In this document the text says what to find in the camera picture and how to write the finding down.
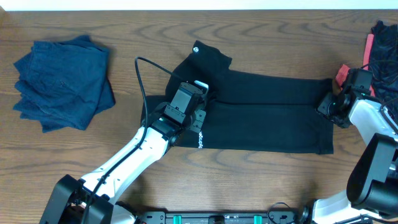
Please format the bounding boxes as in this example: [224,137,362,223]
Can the black t-shirt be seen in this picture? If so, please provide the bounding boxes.
[147,41,333,154]

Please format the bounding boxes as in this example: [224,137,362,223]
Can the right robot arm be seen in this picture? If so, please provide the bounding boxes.
[308,68,397,223]

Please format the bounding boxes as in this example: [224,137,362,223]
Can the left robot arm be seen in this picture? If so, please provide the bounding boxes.
[40,80,209,223]

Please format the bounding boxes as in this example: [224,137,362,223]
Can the folded navy blue clothes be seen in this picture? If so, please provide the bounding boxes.
[13,35,116,133]

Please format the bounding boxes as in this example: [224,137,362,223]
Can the red garment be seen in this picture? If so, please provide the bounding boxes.
[335,34,374,93]

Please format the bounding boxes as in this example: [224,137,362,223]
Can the black patterned jersey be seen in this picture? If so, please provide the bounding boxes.
[369,21,397,121]

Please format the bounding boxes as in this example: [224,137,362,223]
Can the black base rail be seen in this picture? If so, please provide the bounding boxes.
[136,203,310,224]

